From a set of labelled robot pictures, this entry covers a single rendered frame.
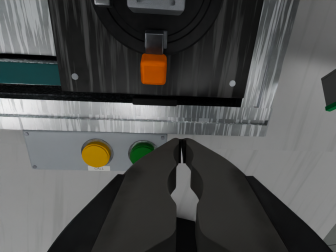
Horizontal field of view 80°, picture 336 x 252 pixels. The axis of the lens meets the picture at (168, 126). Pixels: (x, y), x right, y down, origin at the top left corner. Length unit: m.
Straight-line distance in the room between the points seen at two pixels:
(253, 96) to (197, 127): 0.09
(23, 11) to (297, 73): 0.45
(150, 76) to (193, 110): 0.14
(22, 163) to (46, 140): 0.19
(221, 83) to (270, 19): 0.09
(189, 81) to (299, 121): 0.29
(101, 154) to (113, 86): 0.10
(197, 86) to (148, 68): 0.12
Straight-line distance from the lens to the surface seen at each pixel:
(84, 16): 0.27
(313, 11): 0.45
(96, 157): 0.32
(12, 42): 0.38
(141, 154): 0.30
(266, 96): 0.32
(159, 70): 0.16
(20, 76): 0.34
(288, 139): 0.50
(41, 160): 0.37
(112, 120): 0.30
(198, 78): 0.27
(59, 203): 0.57
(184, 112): 0.29
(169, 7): 0.18
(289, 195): 0.59
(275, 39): 0.31
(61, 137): 0.33
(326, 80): 0.31
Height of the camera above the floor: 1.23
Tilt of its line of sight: 67 degrees down
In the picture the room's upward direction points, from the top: 175 degrees clockwise
